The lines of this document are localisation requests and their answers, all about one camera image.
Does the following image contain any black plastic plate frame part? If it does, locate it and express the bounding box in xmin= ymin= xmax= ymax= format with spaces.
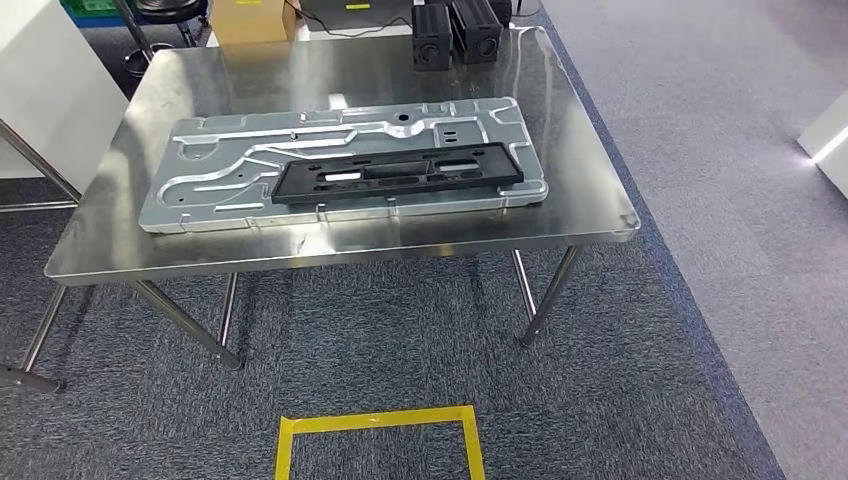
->
xmin=269 ymin=141 xmax=526 ymax=206

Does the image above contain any stainless steel workbench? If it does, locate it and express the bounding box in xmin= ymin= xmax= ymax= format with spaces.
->
xmin=43 ymin=25 xmax=643 ymax=372

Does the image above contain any black rectangular box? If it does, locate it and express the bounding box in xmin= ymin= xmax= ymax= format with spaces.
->
xmin=410 ymin=2 xmax=455 ymax=73
xmin=449 ymin=0 xmax=505 ymax=66

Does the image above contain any grey stamped metal plate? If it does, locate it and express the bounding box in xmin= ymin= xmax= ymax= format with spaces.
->
xmin=137 ymin=96 xmax=551 ymax=235

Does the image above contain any grey case with yellow label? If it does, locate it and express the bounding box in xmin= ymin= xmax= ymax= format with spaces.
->
xmin=298 ymin=0 xmax=417 ymax=32

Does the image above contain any white table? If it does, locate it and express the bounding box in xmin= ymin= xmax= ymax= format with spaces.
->
xmin=203 ymin=23 xmax=415 ymax=49

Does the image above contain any cardboard box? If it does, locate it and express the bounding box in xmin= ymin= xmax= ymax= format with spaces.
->
xmin=209 ymin=0 xmax=299 ymax=48

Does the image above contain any black round stool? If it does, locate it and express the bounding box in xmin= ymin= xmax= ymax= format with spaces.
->
xmin=111 ymin=0 xmax=211 ymax=79

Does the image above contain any green plastic crate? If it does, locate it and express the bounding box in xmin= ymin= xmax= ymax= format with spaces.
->
xmin=58 ymin=0 xmax=125 ymax=29

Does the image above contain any white counter with light strip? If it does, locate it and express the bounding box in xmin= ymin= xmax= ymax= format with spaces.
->
xmin=796 ymin=89 xmax=848 ymax=201

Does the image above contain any thin black cable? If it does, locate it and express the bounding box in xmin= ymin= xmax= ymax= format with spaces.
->
xmin=283 ymin=0 xmax=413 ymax=39

